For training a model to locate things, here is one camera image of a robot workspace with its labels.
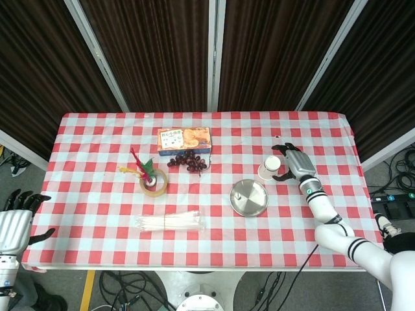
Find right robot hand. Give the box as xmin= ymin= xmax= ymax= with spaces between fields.
xmin=271 ymin=142 xmax=318 ymax=183

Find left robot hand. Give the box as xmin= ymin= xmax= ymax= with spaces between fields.
xmin=0 ymin=189 xmax=56 ymax=257

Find white paper cup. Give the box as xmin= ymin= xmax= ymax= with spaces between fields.
xmin=257 ymin=155 xmax=281 ymax=181

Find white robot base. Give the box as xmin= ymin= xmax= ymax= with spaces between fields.
xmin=154 ymin=270 xmax=249 ymax=311

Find round metal plate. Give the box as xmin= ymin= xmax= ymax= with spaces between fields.
xmin=229 ymin=179 xmax=270 ymax=217

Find black shoe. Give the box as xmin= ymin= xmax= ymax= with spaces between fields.
xmin=32 ymin=284 xmax=69 ymax=311

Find red white checkered tablecloth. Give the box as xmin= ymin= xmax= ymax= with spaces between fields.
xmin=21 ymin=111 xmax=385 ymax=270

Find yellow floor tape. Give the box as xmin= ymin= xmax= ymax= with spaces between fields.
xmin=78 ymin=270 xmax=97 ymax=311

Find black power strip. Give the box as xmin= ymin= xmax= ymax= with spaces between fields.
xmin=370 ymin=192 xmax=415 ymax=204

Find white sneaker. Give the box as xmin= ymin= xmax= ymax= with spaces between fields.
xmin=375 ymin=213 xmax=403 ymax=240

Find dark red grape bunch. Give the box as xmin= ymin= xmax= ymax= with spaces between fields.
xmin=167 ymin=150 xmax=212 ymax=178

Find dark brown partition panel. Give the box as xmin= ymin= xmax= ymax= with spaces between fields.
xmin=0 ymin=0 xmax=130 ymax=172
xmin=295 ymin=0 xmax=415 ymax=172
xmin=209 ymin=0 xmax=369 ymax=113
xmin=64 ymin=0 xmax=217 ymax=113

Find orange blue biscuit box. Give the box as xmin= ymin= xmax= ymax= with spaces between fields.
xmin=157 ymin=126 xmax=213 ymax=157

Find black trouser leg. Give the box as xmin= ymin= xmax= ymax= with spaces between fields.
xmin=383 ymin=232 xmax=415 ymax=256

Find bundle of wrapped straws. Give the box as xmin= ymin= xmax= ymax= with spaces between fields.
xmin=132 ymin=209 xmax=207 ymax=234

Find yellow red green feather shuttlecock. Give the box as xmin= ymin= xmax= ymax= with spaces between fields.
xmin=118 ymin=147 xmax=158 ymax=189

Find clear packing tape roll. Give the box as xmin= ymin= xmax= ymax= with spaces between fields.
xmin=139 ymin=168 xmax=169 ymax=198

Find coiled black cables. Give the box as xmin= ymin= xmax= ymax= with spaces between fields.
xmin=369 ymin=150 xmax=415 ymax=197

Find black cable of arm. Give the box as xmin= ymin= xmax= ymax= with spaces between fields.
xmin=281 ymin=245 xmax=320 ymax=311

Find tangle of black floor cables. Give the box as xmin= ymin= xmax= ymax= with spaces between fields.
xmin=97 ymin=270 xmax=182 ymax=311

